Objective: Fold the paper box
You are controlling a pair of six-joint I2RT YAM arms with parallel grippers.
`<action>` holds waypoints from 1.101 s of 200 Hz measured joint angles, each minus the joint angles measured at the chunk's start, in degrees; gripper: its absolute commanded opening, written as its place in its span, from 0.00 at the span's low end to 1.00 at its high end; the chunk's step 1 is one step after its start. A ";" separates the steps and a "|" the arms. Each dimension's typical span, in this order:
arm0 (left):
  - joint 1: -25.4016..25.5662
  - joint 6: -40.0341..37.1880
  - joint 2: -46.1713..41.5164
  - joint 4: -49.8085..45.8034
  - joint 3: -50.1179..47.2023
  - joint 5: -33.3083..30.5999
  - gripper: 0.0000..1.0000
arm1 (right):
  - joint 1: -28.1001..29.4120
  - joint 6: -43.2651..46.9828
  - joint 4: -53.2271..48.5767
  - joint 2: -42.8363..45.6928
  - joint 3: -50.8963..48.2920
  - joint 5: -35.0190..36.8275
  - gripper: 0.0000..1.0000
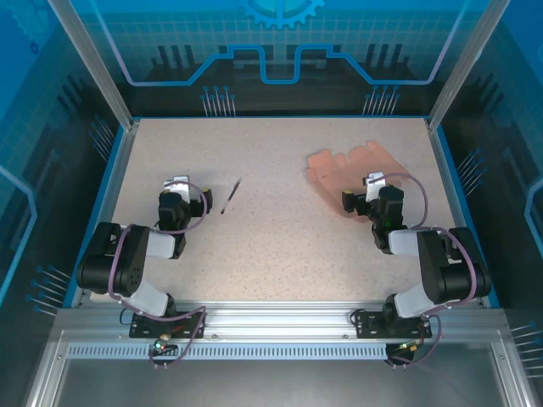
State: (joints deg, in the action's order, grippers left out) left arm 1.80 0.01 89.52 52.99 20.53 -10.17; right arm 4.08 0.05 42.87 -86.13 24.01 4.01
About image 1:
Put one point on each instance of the orange cardboard paper box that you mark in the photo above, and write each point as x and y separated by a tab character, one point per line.
331	178

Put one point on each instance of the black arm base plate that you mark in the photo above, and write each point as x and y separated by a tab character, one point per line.
195	324
365	324

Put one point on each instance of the aluminium cross rail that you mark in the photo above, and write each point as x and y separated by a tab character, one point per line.
275	318

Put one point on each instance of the aluminium frame post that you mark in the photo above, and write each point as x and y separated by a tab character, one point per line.
466	63
96	63

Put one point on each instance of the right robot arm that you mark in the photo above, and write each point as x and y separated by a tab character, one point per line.
432	263

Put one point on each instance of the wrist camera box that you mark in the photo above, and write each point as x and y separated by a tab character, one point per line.
375	186
180	188

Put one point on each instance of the black pen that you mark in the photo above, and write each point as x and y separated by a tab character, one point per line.
231	196

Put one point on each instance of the aluminium side rail blue edge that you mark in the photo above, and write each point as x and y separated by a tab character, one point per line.
113	191
446	169

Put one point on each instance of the small connector with LED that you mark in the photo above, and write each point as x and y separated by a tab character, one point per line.
163	341
409	345

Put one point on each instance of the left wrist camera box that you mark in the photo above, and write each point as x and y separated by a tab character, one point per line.
180	188

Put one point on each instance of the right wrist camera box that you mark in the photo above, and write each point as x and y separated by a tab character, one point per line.
375	186

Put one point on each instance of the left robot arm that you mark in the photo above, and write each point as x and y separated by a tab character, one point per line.
131	263

